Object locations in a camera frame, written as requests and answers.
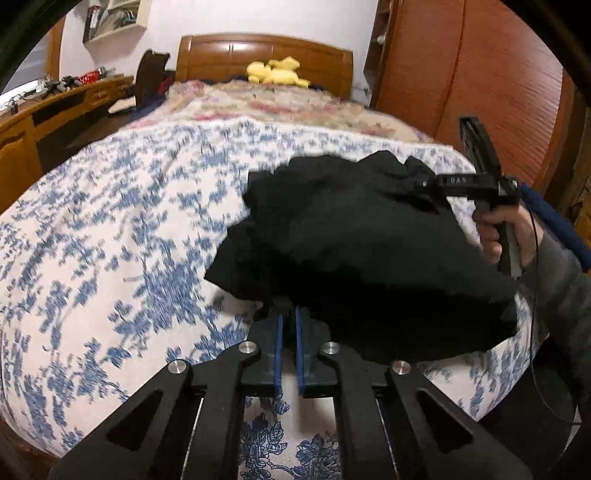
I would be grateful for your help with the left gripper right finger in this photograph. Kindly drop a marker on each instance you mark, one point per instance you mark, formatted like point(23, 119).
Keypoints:
point(394, 423)

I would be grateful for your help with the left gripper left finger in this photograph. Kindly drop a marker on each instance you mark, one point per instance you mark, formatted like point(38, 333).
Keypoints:
point(184, 422)

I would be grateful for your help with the black garment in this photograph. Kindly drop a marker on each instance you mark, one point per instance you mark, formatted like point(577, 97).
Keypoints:
point(371, 248)

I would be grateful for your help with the grey sleeved right forearm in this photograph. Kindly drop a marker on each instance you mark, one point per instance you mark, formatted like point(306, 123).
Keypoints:
point(559, 276)

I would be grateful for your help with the person right hand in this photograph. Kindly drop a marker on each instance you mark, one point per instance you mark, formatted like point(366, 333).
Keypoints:
point(527, 232)

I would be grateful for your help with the blue floral white blanket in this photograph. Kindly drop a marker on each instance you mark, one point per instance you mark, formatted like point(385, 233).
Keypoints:
point(103, 265)

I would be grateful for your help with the wooden headboard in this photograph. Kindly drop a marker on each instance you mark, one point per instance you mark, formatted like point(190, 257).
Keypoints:
point(218, 57)

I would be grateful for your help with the pink floral quilt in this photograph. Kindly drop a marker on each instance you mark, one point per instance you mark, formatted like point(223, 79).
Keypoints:
point(198, 101)

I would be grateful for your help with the yellow plush toy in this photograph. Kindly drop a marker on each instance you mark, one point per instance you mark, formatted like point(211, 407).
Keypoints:
point(276, 72)

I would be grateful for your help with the wooden desk cabinet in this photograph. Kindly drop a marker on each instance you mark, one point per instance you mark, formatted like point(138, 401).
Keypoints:
point(38, 137)

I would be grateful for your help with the dark wooden chair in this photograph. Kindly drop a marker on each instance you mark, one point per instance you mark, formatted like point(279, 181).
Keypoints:
point(150, 74)

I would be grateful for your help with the red item on desk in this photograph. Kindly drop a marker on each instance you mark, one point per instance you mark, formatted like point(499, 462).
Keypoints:
point(92, 76)

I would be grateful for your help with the white wall shelf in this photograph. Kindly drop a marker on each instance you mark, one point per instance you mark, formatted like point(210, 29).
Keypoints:
point(107, 18)

